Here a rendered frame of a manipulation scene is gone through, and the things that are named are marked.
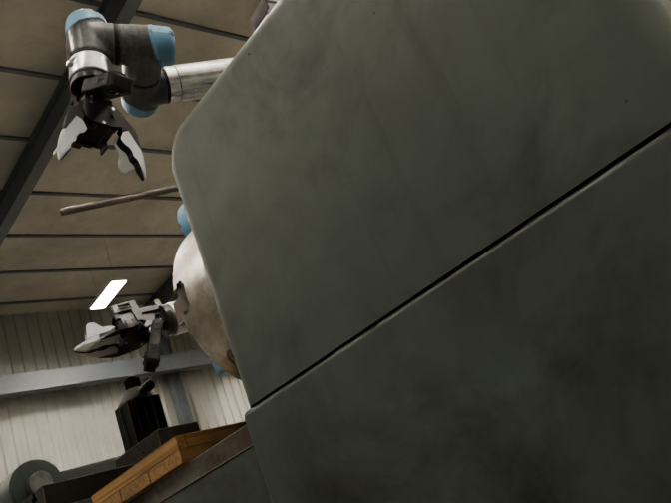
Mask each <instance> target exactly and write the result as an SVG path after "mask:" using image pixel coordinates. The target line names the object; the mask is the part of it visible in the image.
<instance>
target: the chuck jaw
mask: <svg viewBox="0 0 671 503"><path fill-rule="evenodd" d="M180 287H181V288H180V289H179V290H178V291H177V294H178V299H177V300H176V301H175V302H174V303H173V307H174V311H175V314H176V318H177V321H178V325H179V326H182V325H185V324H184V322H183V319H182V317H181V313H182V312H183V311H187V312H189V309H188V307H189V306H190V305H189V302H188V299H187V296H186V293H185V289H184V284H183V283H181V284H180Z"/></svg>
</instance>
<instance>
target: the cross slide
mask: <svg viewBox="0 0 671 503"><path fill-rule="evenodd" d="M134 465H135V464H132V465H128V466H123V467H119V468H115V469H111V470H106V471H102V472H98V473H94V474H89V475H85V476H81V477H76V478H72V479H68V480H64V481H59V482H55V483H51V484H47V485H42V486H41V487H40V488H39V489H37V490H36V491H35V492H34V493H33V494H31V495H30V496H29V497H28V498H27V499H25V500H24V501H23V502H22V503H74V502H78V501H82V500H86V499H90V498H92V497H91V496H92V495H94V494H95V493H96V492H98V491H99V490H101V489H102V488H103V487H105V486H106V485H108V484H109V483H110V482H112V481H113V480H115V479H116V478H117V477H119V476H120V475H122V474H123V473H124V472H126V471H127V470H128V469H130V468H131V467H133V466H134Z"/></svg>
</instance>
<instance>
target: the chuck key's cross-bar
mask: <svg viewBox="0 0 671 503"><path fill-rule="evenodd" d="M178 191H179V190H178V186H177V184H175V185H171V186H166V187H161V188H156V189H152V190H147V191H142V192H137V193H133V194H128V195H123V196H119V197H115V198H110V199H105V200H100V201H96V202H91V203H86V204H81V205H77V206H72V207H67V208H63V209H60V214H61V216H66V215H71V214H76V213H80V212H85V211H90V210H94V209H98V208H103V207H107V206H112V205H117V204H122V203H126V202H131V201H136V200H140V199H145V198H150V197H154V196H159V195H164V194H168V193H173V192H178Z"/></svg>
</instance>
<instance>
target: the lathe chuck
mask: <svg viewBox="0 0 671 503"><path fill-rule="evenodd" d="M181 283H183V284H184V289H185V293H186V296H187V299H188V302H189V305H190V306H189V307H188V309H189V312H187V311H183V312H182V313H181V317H182V319H183V322H184V324H185V326H186V327H187V329H188V331H189V333H190V334H191V336H192V337H193V339H194V340H195V342H196V343H197V344H198V346H199V347H200V348H201V349H202V351H203V352H204V353H205V354H206V355H207V356H208V357H209V358H210V359H211V360H212V361H213V362H214V363H215V364H217V365H218V366H219V367H220V368H221V369H223V370H224V371H226V372H227V373H229V374H230V375H232V376H233V377H235V378H237V379H239V380H241V378H240V375H239V372H238V369H237V366H236V364H235V363H234V362H233V361H231V360H230V358H229V357H228V351H229V349H231V347H230V344H229V341H228V338H227V335H226V332H225V329H224V326H223V323H222V320H221V317H220V314H219V311H218V308H217V305H216V302H215V299H214V296H213V293H212V290H211V287H210V284H209V281H208V278H207V275H206V272H205V268H204V265H203V262H202V259H201V256H200V253H199V250H198V247H197V244H196V241H195V238H194V235H193V232H192V231H191V232H190V233H189V234H188V235H187V236H186V237H185V238H184V240H183V241H182V243H181V245H180V246H179V249H178V251H177V254H176V257H175V261H174V266H173V288H174V292H177V291H178V290H179V289H180V288H181V287H180V284H181Z"/></svg>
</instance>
